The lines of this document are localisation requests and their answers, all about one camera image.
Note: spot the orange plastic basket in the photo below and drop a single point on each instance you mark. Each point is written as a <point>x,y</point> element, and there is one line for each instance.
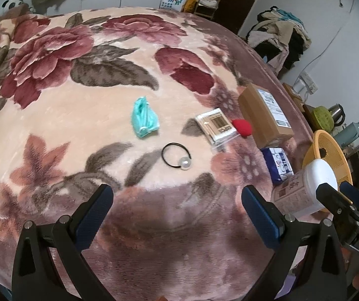
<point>333,147</point>

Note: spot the green mesh food cover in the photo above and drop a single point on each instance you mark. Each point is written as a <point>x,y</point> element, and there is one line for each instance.
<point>322,117</point>

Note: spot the clear cotton swab box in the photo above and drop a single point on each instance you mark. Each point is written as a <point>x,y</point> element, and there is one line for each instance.
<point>217,125</point>

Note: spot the wooden shoe rack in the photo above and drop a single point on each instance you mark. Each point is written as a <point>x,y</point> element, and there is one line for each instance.
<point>209,3</point>

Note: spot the stack of cardboard boxes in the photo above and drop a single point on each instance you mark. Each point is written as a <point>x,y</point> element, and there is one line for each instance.
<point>292,97</point>

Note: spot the floral plush blanket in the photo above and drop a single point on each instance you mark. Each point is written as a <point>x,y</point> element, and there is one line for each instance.
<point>72,116</point>

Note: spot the panda plush toy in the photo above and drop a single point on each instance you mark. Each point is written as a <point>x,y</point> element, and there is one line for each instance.
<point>11,3</point>

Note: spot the blue tissue pack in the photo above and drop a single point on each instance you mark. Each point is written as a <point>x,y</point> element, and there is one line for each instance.
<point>278,163</point>

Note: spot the light blue thermos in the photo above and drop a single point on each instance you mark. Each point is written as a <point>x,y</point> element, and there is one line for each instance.
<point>349,133</point>

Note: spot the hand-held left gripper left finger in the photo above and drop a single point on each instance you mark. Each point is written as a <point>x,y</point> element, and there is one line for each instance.
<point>93,216</point>

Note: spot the teal face mask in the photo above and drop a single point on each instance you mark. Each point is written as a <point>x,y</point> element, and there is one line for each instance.
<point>143,119</point>

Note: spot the steel electric kettle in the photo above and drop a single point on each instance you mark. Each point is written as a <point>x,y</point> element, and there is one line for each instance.
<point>336,113</point>

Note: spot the cardboard box with white label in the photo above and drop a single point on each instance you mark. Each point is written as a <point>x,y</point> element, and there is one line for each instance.
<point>261,116</point>

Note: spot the white plastic jar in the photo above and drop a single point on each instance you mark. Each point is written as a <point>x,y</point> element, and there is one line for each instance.
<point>319,175</point>

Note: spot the white wall socket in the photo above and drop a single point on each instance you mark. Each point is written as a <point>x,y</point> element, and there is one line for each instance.
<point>306,81</point>

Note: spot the dark brown door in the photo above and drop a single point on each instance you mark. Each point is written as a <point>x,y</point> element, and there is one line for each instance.
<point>239,3</point>

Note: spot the red makeup sponge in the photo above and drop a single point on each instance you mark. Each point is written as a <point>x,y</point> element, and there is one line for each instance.
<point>243,128</point>

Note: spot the pile of clothes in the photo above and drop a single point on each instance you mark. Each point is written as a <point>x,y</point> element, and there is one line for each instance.
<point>280,31</point>

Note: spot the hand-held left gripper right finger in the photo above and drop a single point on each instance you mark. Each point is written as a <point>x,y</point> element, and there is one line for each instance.
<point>262,219</point>

